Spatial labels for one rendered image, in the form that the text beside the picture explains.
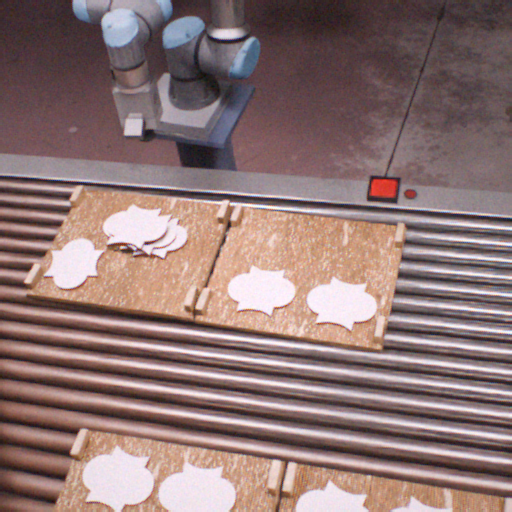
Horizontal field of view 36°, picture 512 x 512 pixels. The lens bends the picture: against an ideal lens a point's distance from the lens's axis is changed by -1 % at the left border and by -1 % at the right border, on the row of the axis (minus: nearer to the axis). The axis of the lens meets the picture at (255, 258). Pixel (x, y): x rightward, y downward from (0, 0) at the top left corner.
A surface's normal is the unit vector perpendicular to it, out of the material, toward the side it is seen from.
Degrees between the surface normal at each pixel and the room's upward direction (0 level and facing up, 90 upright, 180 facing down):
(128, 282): 0
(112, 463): 0
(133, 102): 89
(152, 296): 0
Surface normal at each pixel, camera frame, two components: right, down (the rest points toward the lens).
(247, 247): -0.11, -0.65
